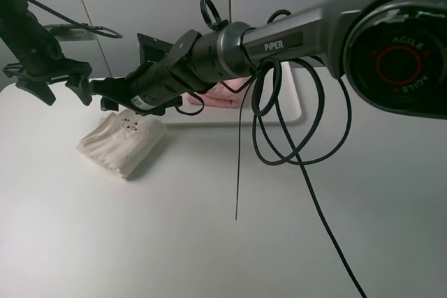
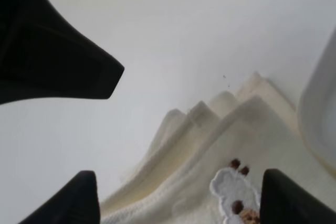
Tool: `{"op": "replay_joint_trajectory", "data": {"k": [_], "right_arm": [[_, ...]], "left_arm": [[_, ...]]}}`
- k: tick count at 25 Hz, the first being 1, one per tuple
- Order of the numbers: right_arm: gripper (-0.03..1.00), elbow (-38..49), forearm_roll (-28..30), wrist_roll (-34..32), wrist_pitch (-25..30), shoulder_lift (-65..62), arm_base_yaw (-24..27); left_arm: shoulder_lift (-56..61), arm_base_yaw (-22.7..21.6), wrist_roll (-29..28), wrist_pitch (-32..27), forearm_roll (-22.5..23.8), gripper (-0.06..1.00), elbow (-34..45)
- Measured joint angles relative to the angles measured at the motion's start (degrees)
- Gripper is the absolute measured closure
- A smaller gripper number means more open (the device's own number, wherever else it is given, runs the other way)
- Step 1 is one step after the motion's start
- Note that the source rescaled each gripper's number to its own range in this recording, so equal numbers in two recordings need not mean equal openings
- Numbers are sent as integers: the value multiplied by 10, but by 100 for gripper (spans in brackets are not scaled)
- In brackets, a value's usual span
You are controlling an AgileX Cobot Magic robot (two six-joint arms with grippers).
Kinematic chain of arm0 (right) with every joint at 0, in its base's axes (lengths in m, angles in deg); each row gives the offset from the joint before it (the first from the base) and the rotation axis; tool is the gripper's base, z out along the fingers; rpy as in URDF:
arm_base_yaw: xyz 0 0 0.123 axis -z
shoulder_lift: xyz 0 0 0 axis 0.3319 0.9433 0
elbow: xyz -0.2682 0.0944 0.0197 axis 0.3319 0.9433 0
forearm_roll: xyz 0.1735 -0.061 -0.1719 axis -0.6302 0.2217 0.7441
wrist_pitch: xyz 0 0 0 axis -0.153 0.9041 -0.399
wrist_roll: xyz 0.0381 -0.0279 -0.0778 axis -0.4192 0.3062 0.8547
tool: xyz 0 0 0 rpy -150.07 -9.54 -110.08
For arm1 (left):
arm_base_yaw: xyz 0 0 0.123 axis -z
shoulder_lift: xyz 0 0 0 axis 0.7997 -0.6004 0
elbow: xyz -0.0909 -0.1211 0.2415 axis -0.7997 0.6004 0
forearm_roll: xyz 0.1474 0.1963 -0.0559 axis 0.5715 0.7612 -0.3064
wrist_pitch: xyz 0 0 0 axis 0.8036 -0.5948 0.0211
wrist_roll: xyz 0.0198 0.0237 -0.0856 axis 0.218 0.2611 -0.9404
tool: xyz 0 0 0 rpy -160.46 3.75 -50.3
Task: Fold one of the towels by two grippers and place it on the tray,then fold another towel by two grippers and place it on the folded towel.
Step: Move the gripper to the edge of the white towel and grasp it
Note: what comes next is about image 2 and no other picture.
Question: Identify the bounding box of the cream white towel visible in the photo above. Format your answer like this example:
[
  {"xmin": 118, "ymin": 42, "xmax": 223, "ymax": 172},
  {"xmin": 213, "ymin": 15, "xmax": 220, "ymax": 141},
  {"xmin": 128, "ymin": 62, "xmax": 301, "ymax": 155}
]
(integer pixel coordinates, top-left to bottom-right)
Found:
[{"xmin": 100, "ymin": 73, "xmax": 335, "ymax": 223}]

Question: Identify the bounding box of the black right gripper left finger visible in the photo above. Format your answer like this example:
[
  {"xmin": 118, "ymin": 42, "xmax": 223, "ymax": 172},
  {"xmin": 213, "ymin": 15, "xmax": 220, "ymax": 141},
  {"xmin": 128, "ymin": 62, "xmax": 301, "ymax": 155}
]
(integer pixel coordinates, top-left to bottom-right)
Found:
[{"xmin": 21, "ymin": 170, "xmax": 100, "ymax": 224}]

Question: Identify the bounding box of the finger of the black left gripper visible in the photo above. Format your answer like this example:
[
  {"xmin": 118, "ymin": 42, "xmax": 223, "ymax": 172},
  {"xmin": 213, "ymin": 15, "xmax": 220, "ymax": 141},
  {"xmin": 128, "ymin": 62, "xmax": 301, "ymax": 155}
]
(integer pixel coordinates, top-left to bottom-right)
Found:
[{"xmin": 1, "ymin": 0, "xmax": 124, "ymax": 104}]

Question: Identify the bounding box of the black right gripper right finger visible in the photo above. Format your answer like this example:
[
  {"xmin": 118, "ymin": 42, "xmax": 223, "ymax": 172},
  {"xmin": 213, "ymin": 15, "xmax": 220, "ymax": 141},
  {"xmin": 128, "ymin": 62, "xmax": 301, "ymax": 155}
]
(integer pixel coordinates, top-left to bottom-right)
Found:
[{"xmin": 260, "ymin": 169, "xmax": 335, "ymax": 224}]

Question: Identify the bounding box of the white rectangular plastic tray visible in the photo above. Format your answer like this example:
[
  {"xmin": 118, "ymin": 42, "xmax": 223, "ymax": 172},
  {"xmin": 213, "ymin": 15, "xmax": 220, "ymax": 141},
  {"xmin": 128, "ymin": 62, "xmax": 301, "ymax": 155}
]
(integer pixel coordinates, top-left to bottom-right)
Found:
[{"xmin": 297, "ymin": 31, "xmax": 335, "ymax": 176}]

